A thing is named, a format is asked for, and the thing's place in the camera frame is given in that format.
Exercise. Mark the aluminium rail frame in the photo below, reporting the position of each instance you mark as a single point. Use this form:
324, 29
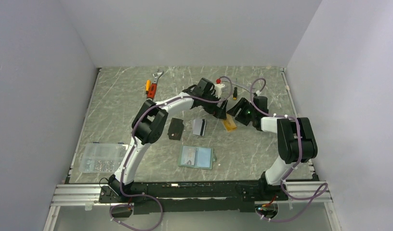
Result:
87, 195

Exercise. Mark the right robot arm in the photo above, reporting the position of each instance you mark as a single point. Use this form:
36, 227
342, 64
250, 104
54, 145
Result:
295, 138

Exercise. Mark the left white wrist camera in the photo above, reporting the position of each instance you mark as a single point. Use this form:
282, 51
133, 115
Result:
218, 87

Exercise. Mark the red adjustable wrench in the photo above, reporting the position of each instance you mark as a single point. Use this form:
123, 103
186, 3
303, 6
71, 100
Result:
153, 88

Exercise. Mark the silver VIP card stack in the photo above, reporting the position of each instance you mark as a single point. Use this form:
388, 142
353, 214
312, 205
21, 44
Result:
199, 126

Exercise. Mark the orange card stack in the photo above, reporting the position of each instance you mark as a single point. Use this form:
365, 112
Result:
229, 123

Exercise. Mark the single silver VIP card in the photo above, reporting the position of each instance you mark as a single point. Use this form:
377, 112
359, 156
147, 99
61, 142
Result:
188, 156

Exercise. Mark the yellow handled screwdriver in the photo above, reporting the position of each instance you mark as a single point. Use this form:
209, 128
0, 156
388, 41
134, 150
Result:
147, 86

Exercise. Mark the clear plastic bag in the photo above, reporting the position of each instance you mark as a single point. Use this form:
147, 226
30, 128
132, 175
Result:
102, 157

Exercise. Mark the green card holder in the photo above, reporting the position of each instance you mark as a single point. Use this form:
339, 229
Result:
204, 158

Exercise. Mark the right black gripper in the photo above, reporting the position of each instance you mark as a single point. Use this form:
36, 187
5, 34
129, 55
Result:
242, 104

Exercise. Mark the black VIP card stack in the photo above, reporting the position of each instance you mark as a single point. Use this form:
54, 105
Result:
176, 129

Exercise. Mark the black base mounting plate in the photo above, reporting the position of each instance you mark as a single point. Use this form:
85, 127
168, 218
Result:
241, 195

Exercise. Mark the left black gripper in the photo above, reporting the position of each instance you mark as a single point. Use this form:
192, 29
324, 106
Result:
219, 112

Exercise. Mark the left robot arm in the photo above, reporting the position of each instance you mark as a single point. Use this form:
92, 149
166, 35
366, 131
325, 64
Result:
149, 124

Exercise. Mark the black yellow small screwdriver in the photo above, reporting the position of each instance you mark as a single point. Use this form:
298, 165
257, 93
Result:
235, 93

